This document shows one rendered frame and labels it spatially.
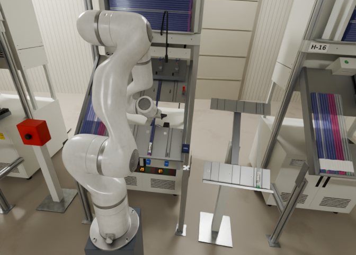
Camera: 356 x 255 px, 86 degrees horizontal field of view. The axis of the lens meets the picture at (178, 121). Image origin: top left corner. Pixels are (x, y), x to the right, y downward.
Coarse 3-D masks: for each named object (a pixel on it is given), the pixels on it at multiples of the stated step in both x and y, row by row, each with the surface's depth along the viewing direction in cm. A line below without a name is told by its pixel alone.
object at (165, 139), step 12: (132, 132) 120; (144, 132) 119; (156, 132) 119; (168, 132) 119; (180, 132) 119; (144, 144) 117; (156, 144) 117; (168, 144) 117; (180, 144) 116; (156, 156) 114; (168, 156) 114; (180, 156) 114
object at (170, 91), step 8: (104, 56) 139; (128, 80) 132; (160, 80) 131; (168, 80) 131; (152, 88) 129; (168, 88) 129; (176, 88) 129; (136, 96) 128; (152, 96) 127; (160, 96) 127; (168, 96) 127; (176, 96) 127; (184, 96) 127
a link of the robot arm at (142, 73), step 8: (136, 64) 76; (144, 64) 77; (136, 72) 79; (144, 72) 79; (136, 80) 82; (144, 80) 82; (152, 80) 86; (128, 88) 87; (136, 88) 85; (144, 88) 85; (128, 96) 88; (128, 104) 93; (128, 112) 96
